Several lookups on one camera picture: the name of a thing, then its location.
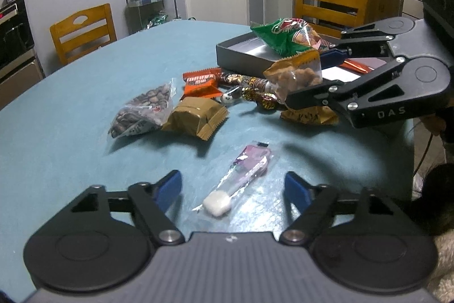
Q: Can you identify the gold and red candy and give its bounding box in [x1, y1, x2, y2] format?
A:
[257, 91, 281, 110]

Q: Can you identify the black appliance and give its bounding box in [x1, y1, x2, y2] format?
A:
[0, 0, 36, 83]

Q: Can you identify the brown wooden cabinet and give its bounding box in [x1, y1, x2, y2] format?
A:
[365, 0, 405, 27]

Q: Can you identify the wooden chair with oval cutout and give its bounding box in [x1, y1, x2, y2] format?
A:
[49, 3, 118, 65]

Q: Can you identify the orange-red foil packet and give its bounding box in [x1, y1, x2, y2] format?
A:
[342, 58, 374, 74]

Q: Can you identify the beige cabinet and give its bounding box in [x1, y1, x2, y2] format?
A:
[0, 53, 45, 109]

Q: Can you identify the grey metal tray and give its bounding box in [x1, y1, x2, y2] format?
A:
[216, 30, 388, 84]

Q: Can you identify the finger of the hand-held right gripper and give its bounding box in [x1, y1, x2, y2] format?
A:
[284, 55, 409, 111]
[318, 22, 395, 68]

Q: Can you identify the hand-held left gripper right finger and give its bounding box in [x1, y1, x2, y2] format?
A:
[278, 171, 391, 247]

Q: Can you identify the brown snack packet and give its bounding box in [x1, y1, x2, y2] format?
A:
[162, 96, 230, 141]

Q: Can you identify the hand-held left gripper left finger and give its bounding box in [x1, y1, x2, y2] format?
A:
[69, 170, 186, 247]

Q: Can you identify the clear bag of dark seeds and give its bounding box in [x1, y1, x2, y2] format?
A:
[107, 77, 177, 140]

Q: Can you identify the clear peanut bag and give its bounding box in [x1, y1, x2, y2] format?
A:
[263, 50, 323, 102]

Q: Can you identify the wooden chair with dark cutout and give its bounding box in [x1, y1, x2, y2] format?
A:
[293, 0, 369, 39]

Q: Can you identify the yellow snack packet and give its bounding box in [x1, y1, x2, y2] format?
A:
[280, 107, 340, 126]

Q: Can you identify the metal shelf cart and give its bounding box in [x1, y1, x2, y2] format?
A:
[125, 0, 178, 36]

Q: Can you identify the green snack bag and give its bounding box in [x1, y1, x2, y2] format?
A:
[147, 13, 168, 29]
[250, 18, 322, 57]

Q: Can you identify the orange snack packet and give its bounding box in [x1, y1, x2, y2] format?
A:
[182, 67, 222, 99]

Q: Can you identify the green snack bag in cart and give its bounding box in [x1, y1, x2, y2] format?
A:
[147, 13, 168, 29]

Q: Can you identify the black cable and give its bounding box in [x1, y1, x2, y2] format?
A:
[413, 132, 439, 180]

